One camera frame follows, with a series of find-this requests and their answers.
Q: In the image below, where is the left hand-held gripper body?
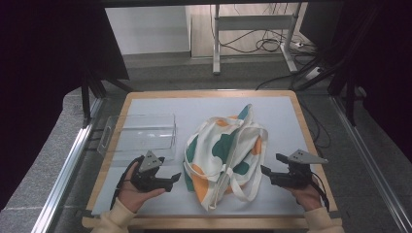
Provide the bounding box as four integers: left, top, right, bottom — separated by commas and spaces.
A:
130, 150, 167, 192

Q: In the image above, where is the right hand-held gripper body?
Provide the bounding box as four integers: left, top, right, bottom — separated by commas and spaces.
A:
269, 149, 328, 189

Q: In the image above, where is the clear plastic box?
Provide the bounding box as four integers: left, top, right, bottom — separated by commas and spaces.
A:
96, 113, 179, 163

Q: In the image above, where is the white tote bag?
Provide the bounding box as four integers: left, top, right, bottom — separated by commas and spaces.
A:
183, 103, 269, 212

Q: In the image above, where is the person's left hand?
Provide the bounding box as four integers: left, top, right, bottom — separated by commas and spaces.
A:
117, 161, 167, 214

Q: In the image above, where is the person's right hand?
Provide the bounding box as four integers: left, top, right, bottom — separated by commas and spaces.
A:
285, 182, 324, 213

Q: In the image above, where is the white power strip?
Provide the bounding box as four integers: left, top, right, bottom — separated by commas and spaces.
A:
304, 66, 325, 81

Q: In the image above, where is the black metal stand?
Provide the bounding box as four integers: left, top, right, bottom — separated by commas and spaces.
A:
80, 62, 134, 128
292, 0, 368, 128

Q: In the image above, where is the dark curtain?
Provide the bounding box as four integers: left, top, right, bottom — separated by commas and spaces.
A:
299, 0, 412, 164
0, 0, 131, 212

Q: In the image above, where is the right hand-held gripper black cable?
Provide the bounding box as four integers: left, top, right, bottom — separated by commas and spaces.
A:
310, 172, 331, 212

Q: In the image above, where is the hand-held gripper black cable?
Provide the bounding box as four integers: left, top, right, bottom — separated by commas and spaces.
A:
310, 172, 331, 212
109, 155, 145, 211

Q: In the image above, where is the left hand-held gripper black cable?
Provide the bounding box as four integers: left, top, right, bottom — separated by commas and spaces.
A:
109, 155, 145, 211

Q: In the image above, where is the long black floor cable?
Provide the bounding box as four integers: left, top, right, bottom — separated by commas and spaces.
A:
296, 96, 332, 150

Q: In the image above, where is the aluminium rail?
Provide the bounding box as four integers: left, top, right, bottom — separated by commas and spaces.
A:
30, 96, 104, 233
329, 95, 412, 233

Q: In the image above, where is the tangle of black floor cables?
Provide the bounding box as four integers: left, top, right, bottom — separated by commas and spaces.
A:
210, 3, 317, 56

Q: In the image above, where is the white metal desk frame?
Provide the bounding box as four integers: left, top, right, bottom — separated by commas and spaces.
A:
212, 3, 304, 76

